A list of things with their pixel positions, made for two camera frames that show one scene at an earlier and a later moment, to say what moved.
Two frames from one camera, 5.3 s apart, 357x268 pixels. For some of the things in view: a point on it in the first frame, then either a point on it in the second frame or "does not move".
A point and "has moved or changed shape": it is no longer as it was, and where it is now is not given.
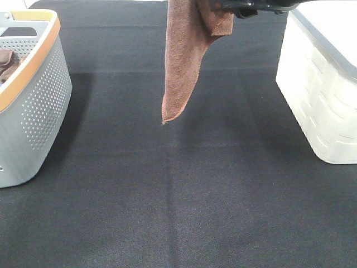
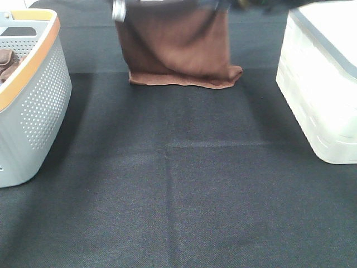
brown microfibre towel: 191,25 has moved or changed shape
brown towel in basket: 9,61 does not move
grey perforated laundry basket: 35,101 does not move
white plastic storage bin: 317,75 does not move
